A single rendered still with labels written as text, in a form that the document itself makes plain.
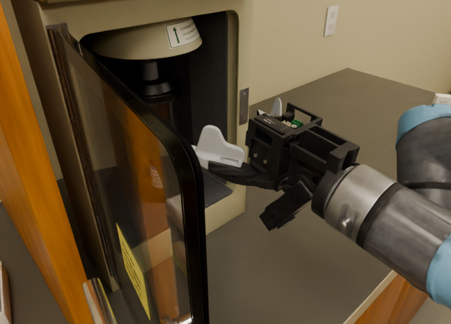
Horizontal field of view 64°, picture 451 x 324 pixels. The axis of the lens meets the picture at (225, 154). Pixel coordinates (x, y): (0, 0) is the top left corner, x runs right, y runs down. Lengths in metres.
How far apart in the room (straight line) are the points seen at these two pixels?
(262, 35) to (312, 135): 0.93
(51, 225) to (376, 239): 0.33
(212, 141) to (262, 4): 0.89
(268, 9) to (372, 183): 1.00
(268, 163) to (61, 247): 0.25
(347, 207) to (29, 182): 0.31
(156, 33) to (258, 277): 0.45
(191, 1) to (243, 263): 0.46
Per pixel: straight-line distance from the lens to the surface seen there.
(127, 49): 0.55
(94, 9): 0.47
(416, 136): 0.49
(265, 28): 1.31
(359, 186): 0.37
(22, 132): 0.38
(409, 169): 0.48
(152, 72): 0.63
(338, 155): 0.37
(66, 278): 0.49
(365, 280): 0.73
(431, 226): 0.36
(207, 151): 0.44
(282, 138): 0.38
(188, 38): 0.57
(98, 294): 0.35
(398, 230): 0.35
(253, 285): 0.68
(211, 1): 0.56
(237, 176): 0.42
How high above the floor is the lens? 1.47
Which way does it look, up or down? 32 degrees down
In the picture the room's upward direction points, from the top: straight up
